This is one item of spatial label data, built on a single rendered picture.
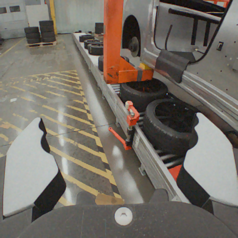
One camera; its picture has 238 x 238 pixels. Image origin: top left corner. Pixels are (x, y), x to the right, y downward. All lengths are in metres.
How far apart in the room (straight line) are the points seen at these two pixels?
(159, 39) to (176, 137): 1.27
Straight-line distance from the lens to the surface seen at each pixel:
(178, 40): 2.16
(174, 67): 1.44
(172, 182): 1.06
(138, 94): 1.64
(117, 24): 1.63
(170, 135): 1.19
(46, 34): 7.58
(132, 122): 1.25
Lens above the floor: 1.28
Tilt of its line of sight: 40 degrees down
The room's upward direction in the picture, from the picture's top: 5 degrees clockwise
